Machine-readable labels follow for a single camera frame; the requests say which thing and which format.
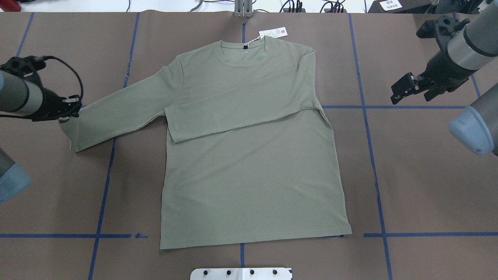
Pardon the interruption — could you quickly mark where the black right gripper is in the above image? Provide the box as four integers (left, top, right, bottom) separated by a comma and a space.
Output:
391, 50, 476, 105

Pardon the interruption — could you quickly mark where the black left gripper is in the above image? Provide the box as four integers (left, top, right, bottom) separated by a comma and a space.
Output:
31, 88, 80, 122

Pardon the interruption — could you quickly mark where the olive green long-sleeve shirt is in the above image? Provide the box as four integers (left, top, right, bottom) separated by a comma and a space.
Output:
60, 37, 352, 250

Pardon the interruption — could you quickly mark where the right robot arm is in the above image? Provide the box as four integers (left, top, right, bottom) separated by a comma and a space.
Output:
391, 0, 498, 155

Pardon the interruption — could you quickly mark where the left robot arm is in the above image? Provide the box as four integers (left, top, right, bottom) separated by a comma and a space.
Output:
0, 70, 82, 203

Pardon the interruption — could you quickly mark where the black labelled box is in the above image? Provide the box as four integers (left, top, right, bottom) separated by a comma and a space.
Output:
367, 0, 437, 14

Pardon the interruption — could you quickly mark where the red cylinder bottle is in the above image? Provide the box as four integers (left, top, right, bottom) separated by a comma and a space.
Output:
0, 0, 21, 12

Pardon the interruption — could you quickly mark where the white shirt price tag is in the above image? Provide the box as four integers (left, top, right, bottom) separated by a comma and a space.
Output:
259, 26, 288, 39

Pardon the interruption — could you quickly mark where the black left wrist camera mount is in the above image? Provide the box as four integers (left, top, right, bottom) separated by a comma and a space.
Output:
0, 56, 46, 87

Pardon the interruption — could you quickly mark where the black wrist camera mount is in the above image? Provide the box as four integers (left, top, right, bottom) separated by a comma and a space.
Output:
0, 56, 46, 87
416, 15, 470, 51

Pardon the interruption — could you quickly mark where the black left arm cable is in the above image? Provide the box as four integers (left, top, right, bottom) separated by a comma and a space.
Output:
37, 56, 84, 111

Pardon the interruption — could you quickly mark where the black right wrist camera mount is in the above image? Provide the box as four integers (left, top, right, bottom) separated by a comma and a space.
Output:
416, 15, 470, 51

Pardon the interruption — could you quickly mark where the aluminium frame post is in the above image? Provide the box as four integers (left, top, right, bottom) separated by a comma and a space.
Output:
234, 0, 254, 18

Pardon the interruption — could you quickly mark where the white metal base plate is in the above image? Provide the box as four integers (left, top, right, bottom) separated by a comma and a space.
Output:
190, 267, 293, 280

